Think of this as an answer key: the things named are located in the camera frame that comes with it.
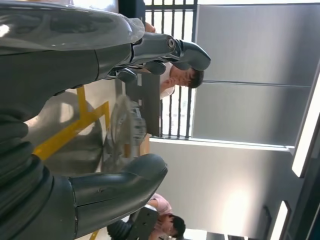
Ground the steel workbench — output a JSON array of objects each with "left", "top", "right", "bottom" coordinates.
[{"left": 25, "top": 77, "right": 151, "bottom": 240}]

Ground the brown cardboard box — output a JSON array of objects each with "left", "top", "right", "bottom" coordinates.
[{"left": 123, "top": 133, "right": 151, "bottom": 158}]

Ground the person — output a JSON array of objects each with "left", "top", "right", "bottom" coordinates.
[
  {"left": 144, "top": 22, "right": 205, "bottom": 100},
  {"left": 106, "top": 193, "right": 187, "bottom": 240}
]

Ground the black window grille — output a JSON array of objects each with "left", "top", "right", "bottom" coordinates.
[{"left": 145, "top": 0, "right": 198, "bottom": 139}]

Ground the white ceiling light panel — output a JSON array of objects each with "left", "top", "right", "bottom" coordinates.
[
  {"left": 269, "top": 200, "right": 292, "bottom": 240},
  {"left": 291, "top": 62, "right": 320, "bottom": 179}
]

